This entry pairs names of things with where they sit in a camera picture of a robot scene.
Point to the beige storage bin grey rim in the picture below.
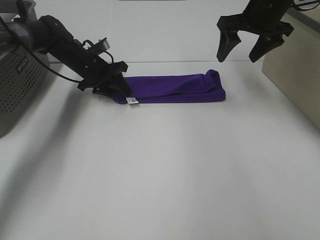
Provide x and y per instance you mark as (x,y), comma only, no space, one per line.
(294,67)

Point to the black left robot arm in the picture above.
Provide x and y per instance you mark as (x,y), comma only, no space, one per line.
(48,35)

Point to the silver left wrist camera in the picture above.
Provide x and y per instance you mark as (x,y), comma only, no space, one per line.
(98,48)

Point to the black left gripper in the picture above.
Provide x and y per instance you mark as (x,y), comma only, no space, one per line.
(106,79)

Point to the grey perforated plastic basket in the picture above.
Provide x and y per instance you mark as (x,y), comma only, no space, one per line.
(21,70)

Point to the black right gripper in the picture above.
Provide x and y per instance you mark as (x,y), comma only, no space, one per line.
(260,17)

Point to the purple towel with white tag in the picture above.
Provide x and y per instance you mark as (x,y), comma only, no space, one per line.
(193,88)

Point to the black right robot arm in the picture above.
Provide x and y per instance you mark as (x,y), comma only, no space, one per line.
(260,17)

